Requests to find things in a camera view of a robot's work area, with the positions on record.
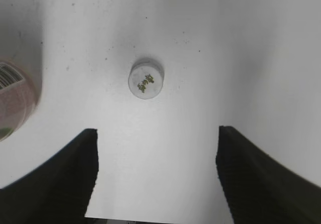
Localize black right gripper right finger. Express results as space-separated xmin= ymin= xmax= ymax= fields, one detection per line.
xmin=216 ymin=126 xmax=320 ymax=223

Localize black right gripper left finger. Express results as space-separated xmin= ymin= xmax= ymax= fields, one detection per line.
xmin=1 ymin=129 xmax=98 ymax=223

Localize pink oolong tea bottle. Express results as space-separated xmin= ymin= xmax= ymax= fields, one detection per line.
xmin=1 ymin=60 xmax=39 ymax=141

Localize white bottle cap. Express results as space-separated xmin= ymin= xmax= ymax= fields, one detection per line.
xmin=128 ymin=57 xmax=165 ymax=100

